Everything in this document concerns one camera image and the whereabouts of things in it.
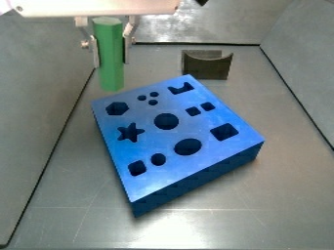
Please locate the green hexagonal prism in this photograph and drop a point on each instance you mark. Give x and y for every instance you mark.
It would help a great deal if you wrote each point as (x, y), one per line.
(109, 35)

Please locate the black curved holder bracket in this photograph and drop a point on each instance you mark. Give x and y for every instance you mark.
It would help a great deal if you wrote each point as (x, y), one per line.
(206, 64)

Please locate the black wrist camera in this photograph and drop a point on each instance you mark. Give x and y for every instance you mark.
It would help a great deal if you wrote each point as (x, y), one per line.
(202, 2)

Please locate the blue shape sorting board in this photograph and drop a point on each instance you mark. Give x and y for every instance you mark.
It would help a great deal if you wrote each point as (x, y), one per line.
(174, 138)

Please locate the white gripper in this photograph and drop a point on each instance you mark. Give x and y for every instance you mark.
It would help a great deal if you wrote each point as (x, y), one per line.
(86, 8)

